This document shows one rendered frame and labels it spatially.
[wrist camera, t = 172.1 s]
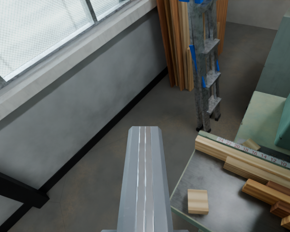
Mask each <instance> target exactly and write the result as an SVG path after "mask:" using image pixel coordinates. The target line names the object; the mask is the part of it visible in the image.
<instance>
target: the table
mask: <svg viewBox="0 0 290 232"><path fill-rule="evenodd" d="M224 164H225V161H223V160H220V159H218V158H216V157H213V156H211V155H209V154H206V153H204V152H202V151H199V150H197V149H195V150H194V152H193V154H192V156H191V158H190V160H189V162H188V163H187V165H186V167H185V169H184V171H183V173H182V175H181V177H180V179H179V181H178V183H177V185H176V187H175V189H174V191H173V193H172V195H171V197H170V206H171V211H172V212H173V213H175V214H176V215H178V216H179V217H181V218H183V219H184V220H186V221H187V222H189V223H191V224H193V225H194V226H196V227H197V228H199V229H200V230H202V231H204V232H290V230H288V229H286V228H284V227H282V226H281V221H282V218H280V217H278V216H276V215H274V214H272V213H270V210H271V205H270V204H268V203H266V202H264V201H262V200H260V199H258V198H256V197H253V196H251V195H249V194H247V193H245V192H243V191H242V188H243V186H244V184H245V183H246V181H247V180H248V179H247V178H244V177H242V176H240V175H238V174H235V173H233V172H231V171H229V170H226V169H224V168H223V166H224ZM188 189H194V190H207V194H208V205H209V212H208V214H207V215H203V214H191V213H188Z"/></svg>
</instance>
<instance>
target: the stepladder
mask: <svg viewBox="0 0 290 232"><path fill-rule="evenodd" d="M179 1H182V2H187V10H188V21H189V32H190V43H191V44H190V45H189V48H190V51H191V59H192V70H193V81H194V92H195V103H196V114H197V128H196V131H198V132H199V131H200V130H201V129H202V128H203V129H204V131H205V132H207V133H210V132H211V128H210V119H209V118H211V116H212V114H213V111H214V110H215V121H218V120H219V118H220V116H221V115H220V102H221V98H220V94H219V77H220V76H221V73H220V72H219V70H220V69H219V65H218V45H219V44H220V39H217V15H216V1H217V0H179ZM202 13H204V15H205V40H204V34H203V15H202ZM205 58H206V60H205ZM206 62H207V67H206ZM211 68H212V70H211ZM212 86H213V90H214V95H212ZM201 113H202V116H201ZM202 118H203V124H202Z"/></svg>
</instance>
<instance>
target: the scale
mask: <svg viewBox="0 0 290 232"><path fill-rule="evenodd" d="M217 141H219V142H222V143H224V144H227V145H230V146H233V147H235V148H238V149H240V150H243V151H245V152H248V153H251V154H253V155H256V156H259V157H262V158H264V159H267V160H269V161H271V162H274V163H277V164H280V165H282V166H285V167H288V168H290V163H289V162H286V161H283V160H281V159H278V158H275V157H273V156H270V155H267V154H265V153H262V152H259V151H256V150H254V149H251V148H249V147H246V146H243V145H240V144H237V143H235V142H232V141H229V140H227V139H224V138H221V137H219V136H218V138H217Z"/></svg>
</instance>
